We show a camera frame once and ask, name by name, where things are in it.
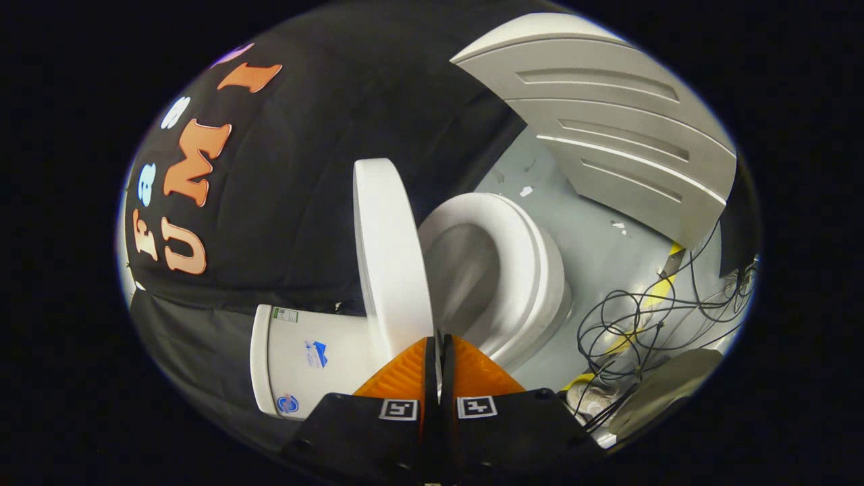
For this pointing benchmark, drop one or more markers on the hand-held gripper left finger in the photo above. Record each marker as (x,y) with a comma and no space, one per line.
(378,439)

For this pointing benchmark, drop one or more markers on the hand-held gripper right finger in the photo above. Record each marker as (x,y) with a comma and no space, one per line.
(513,435)

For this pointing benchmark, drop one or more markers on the white toilet bowl with seat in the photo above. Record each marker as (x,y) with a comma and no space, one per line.
(526,270)

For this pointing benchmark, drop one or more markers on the yellow floor tape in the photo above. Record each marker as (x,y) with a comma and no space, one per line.
(665,283)

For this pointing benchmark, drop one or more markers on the black backdrop cloth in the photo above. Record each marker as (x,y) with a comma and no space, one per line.
(304,202)

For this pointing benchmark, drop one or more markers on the white drawer cabinet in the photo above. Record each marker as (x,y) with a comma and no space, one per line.
(621,142)

